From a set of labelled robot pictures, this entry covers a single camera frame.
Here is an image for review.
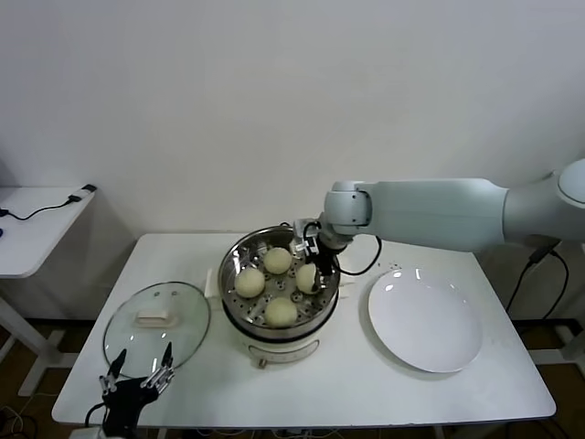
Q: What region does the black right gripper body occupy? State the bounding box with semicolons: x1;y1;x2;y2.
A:
315;239;342;278

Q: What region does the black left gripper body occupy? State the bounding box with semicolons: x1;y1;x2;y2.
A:
101;379;161;434

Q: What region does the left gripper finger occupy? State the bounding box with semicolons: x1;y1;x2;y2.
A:
140;341;176;395
99;349;128;395

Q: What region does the white steamed baozi bun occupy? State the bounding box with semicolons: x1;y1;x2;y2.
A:
234;268;266;298
263;296;298;329
263;247;293;275
295;263;320;294

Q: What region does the glass lid with white handle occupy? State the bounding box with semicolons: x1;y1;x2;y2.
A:
101;282;212;381

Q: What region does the stainless steel steamer basket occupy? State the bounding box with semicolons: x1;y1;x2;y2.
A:
218;230;342;342

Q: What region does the white round plate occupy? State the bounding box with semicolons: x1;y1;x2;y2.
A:
367;268;484;374

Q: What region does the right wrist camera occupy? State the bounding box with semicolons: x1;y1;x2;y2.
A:
292;218;322;257

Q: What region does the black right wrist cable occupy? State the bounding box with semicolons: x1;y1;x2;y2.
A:
340;236;383;277

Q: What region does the white side table with cable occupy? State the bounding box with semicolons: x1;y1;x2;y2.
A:
0;186;100;399

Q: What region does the black charger cable with plug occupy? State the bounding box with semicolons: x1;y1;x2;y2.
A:
0;184;98;223

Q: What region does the black power adapter with cable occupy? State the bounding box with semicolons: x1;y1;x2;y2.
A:
505;246;570;316

